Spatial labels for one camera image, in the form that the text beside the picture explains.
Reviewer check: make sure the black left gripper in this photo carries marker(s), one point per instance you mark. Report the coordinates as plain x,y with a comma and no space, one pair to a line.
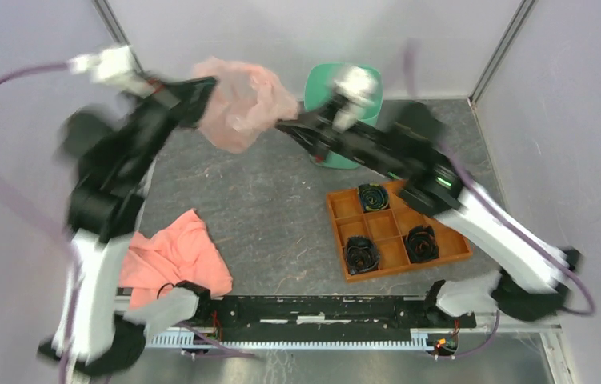
183,100

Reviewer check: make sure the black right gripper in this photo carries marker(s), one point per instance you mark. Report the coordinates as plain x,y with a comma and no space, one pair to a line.
315,132

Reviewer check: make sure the translucent pink trash bag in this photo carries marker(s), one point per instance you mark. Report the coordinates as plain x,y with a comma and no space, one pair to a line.
248,100

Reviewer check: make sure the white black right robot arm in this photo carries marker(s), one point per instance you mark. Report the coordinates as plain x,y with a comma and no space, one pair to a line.
534,278

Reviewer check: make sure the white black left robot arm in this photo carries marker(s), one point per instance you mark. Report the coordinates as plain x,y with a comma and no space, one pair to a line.
93,339

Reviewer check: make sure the green plastic trash bin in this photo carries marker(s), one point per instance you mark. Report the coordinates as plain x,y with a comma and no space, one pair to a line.
339,98

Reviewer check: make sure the dark rolled trash bag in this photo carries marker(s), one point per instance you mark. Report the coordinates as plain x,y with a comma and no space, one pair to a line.
373,197

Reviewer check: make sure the black rolled trash bag front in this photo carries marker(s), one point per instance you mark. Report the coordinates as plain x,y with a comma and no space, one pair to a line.
361,255

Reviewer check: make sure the black rolled trash bag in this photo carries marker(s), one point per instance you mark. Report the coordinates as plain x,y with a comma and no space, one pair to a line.
361,255
420,244

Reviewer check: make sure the black rolled trash bag right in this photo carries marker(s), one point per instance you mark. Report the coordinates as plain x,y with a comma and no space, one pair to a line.
420,244

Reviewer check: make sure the orange compartment tray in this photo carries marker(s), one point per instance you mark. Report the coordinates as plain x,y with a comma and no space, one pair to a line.
386,228

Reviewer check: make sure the salmon pink cloth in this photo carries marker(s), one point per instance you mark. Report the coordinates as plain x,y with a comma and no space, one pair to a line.
183,251

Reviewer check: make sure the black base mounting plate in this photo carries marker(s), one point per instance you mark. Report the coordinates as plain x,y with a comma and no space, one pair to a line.
332,318

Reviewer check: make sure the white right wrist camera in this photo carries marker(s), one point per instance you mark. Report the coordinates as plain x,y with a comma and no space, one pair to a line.
362,94

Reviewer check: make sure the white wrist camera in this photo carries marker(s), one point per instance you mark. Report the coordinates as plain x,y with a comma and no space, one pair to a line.
112,66
362,94

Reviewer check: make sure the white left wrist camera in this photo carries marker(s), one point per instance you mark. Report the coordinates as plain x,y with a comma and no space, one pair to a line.
112,66

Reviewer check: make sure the white slotted cable duct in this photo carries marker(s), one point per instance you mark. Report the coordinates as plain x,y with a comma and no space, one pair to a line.
181,339

